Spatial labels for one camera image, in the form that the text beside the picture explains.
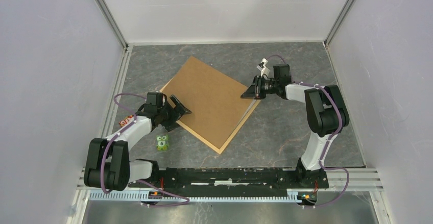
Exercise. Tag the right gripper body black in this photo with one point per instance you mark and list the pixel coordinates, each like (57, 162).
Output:
(263, 87)

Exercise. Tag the right aluminium corner post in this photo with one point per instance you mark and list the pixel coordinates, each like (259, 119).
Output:
(338, 22)

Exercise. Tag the green owl number toy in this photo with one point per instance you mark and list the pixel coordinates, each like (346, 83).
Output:
(162, 142)

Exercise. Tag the toothed aluminium rail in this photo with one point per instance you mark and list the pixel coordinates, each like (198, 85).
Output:
(144, 195)

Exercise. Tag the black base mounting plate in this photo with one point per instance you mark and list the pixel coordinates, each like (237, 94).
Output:
(232, 181)

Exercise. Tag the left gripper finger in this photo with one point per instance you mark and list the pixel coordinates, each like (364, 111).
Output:
(171, 125)
(179, 107)

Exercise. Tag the left aluminium corner post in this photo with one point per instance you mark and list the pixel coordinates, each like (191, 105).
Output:
(112, 23)

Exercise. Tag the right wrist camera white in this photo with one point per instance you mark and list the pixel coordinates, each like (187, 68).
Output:
(262, 67)

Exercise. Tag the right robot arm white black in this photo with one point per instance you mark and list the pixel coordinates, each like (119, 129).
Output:
(326, 113)

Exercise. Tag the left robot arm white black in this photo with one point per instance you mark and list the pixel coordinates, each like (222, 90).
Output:
(108, 165)

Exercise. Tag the aluminium corner post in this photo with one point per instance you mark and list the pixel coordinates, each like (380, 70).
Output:
(338, 22)
(112, 23)

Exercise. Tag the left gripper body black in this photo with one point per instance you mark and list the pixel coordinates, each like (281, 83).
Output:
(168, 114)

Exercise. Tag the red small toy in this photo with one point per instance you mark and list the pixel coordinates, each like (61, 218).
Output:
(126, 120)

